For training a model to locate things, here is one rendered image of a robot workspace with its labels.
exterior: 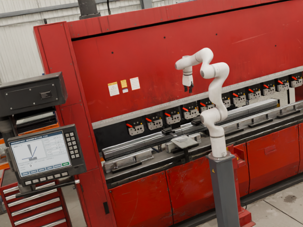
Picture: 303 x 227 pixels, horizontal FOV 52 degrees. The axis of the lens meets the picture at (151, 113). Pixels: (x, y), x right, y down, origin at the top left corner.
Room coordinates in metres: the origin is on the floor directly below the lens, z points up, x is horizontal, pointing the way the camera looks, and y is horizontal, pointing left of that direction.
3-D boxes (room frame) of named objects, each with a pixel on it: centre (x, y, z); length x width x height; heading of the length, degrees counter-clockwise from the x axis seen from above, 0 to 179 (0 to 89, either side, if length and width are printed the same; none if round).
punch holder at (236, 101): (3.25, -0.96, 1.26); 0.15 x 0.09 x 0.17; 108
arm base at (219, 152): (2.40, -0.50, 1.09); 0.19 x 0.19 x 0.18
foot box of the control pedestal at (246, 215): (2.80, -0.72, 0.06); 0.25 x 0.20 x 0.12; 23
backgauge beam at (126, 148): (3.42, -0.51, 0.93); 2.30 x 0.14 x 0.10; 108
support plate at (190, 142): (2.87, -0.27, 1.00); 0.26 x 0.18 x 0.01; 18
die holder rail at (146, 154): (2.84, 0.30, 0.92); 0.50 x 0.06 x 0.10; 108
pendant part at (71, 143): (2.05, 0.76, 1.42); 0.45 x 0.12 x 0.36; 98
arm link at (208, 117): (2.39, -0.47, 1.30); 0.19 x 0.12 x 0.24; 108
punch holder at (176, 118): (3.00, -0.20, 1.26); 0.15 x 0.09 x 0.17; 108
